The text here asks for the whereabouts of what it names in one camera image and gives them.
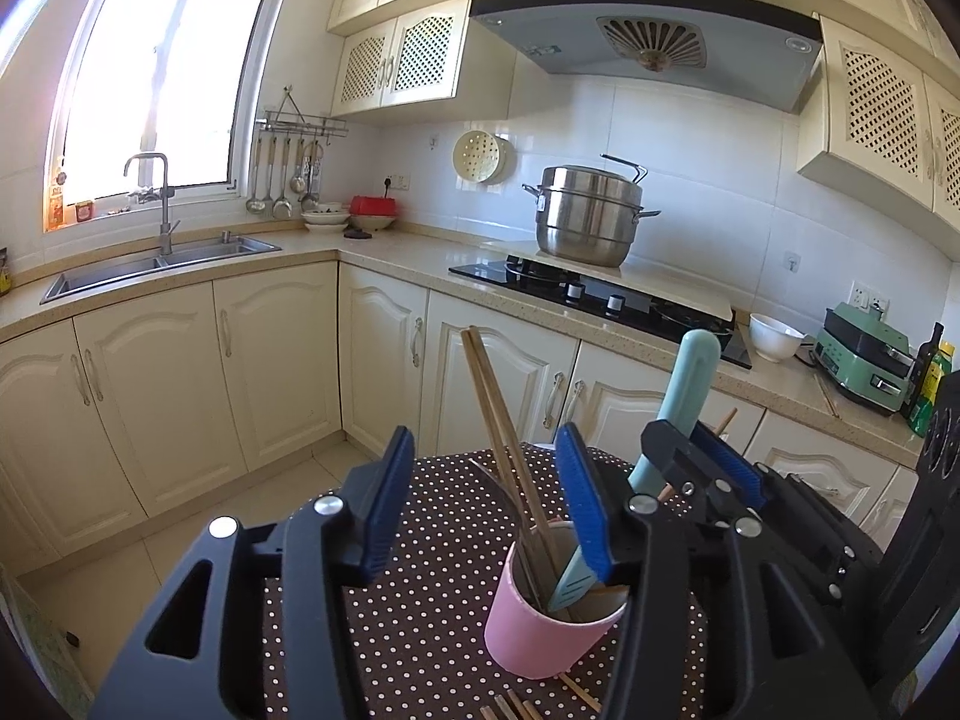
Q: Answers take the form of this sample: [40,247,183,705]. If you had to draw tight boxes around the stainless steel steamer pot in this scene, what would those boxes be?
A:
[523,154,662,269]

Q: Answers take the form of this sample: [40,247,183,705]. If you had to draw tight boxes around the cream perforated colander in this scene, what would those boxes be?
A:
[452,130,516,185]

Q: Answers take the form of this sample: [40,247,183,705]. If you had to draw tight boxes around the hanging metal ladle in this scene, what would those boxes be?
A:
[246,136,271,215]
[271,136,295,220]

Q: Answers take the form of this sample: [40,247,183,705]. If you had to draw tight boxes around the green yellow bottle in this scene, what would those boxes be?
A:
[911,343,957,437]

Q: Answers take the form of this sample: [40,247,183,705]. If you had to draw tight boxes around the cream base cabinets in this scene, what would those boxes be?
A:
[0,259,923,578]

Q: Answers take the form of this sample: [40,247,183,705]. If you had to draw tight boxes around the hanging metal spatula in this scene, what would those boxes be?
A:
[300,141,323,209]

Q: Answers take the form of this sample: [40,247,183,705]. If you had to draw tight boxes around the white framed window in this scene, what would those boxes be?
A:
[41,0,293,233]

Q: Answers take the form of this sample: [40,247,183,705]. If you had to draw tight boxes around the metal wall utensil rack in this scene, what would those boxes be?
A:
[255,86,350,140]

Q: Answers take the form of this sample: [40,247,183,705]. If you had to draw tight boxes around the metal faucet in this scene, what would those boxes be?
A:
[124,153,181,256]

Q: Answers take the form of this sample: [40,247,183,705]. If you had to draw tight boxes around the dark oil bottle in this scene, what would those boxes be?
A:
[904,322,946,421]

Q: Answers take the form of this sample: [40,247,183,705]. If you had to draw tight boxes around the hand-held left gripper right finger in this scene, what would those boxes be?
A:
[555,422,882,720]

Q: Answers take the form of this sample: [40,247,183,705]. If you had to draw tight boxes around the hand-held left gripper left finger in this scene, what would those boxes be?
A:
[88,425,416,720]

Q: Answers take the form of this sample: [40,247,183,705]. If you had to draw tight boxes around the stainless steel sink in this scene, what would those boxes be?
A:
[40,234,284,305]

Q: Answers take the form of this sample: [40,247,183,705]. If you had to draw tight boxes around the grey range hood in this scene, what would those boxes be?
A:
[469,0,824,115]

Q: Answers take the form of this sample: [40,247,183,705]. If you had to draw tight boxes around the wide lattice door cabinet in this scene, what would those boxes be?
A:
[796,15,960,233]

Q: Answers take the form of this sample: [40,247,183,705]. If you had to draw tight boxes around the pink ceramic cup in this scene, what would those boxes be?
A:
[484,517,631,680]

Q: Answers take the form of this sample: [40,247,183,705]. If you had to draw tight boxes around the black handled fork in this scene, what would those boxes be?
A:
[466,457,541,593]

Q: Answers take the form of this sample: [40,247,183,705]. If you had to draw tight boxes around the teal knife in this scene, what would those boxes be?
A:
[546,330,721,614]

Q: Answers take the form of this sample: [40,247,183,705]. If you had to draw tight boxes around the narrow lattice door cabinet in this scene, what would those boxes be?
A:
[332,0,472,119]

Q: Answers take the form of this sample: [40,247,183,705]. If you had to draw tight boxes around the white dishes stack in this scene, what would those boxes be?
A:
[301,204,351,232]

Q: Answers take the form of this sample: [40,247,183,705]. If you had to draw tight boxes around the black glass gas stove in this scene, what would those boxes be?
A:
[448,255,753,371]

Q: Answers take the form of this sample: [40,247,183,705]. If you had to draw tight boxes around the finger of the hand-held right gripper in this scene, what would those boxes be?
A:
[691,424,769,511]
[639,420,751,520]

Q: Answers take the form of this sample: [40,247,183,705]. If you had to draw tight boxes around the green electric cooker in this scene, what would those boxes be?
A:
[814,302,917,415]

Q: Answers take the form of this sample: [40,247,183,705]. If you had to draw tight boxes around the brown polka-dot tablecloth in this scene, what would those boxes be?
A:
[259,444,886,720]

